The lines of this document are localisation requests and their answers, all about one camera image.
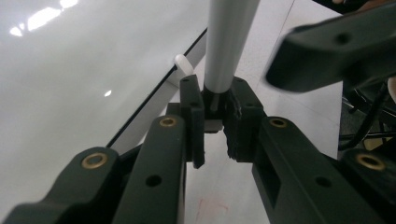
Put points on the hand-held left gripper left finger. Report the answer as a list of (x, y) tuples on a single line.
[(162, 174)]

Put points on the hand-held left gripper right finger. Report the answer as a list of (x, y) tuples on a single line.
[(295, 180)]

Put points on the white marker pen black cap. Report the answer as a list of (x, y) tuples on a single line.
[(227, 46)]

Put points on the white whiteboard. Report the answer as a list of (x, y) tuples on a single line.
[(77, 77)]

